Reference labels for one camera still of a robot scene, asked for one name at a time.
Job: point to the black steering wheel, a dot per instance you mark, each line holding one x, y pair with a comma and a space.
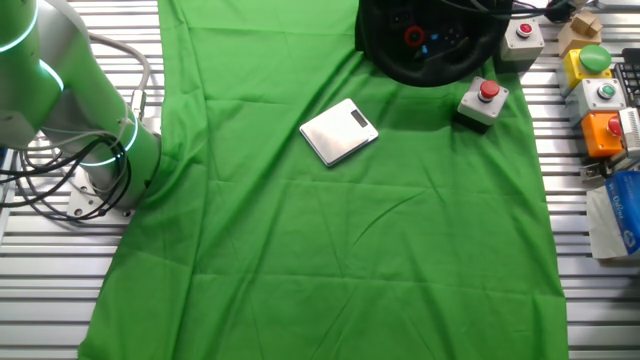
430, 75

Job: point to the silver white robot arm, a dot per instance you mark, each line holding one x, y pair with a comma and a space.
100, 115

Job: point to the silver digital scale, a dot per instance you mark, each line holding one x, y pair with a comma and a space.
335, 135

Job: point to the green cloth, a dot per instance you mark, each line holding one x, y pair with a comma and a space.
325, 250

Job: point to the grey box red button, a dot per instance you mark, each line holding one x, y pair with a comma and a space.
520, 47
480, 107

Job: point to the yellow box green button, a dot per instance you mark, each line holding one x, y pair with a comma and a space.
572, 67

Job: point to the orange box red button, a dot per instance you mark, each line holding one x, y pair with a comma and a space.
597, 135

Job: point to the grey box green button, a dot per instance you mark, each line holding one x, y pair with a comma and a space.
592, 97

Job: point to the wooden block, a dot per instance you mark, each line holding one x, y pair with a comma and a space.
575, 37

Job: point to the blue tissue pack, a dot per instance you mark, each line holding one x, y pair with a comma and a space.
625, 210

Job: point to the white vented box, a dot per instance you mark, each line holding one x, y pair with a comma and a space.
631, 130

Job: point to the black keyboard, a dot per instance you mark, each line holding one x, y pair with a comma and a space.
630, 75

